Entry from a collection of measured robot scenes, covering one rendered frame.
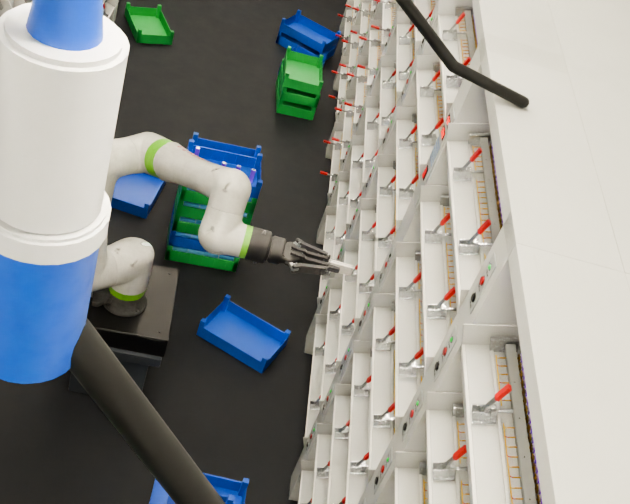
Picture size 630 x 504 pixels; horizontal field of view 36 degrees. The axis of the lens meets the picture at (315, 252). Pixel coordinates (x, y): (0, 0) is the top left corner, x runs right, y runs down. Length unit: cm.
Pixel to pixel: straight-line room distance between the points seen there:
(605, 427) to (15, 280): 106
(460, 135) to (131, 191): 226
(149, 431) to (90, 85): 24
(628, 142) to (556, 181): 30
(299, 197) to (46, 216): 413
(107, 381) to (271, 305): 341
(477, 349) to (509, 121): 49
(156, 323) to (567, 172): 173
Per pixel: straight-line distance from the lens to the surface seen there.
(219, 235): 257
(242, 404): 357
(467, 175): 222
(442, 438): 189
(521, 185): 181
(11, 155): 45
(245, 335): 380
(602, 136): 211
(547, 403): 140
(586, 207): 185
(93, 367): 55
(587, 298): 163
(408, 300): 244
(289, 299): 401
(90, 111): 43
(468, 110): 232
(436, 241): 232
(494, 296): 173
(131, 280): 315
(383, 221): 299
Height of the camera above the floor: 266
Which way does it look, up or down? 38 degrees down
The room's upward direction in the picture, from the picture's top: 20 degrees clockwise
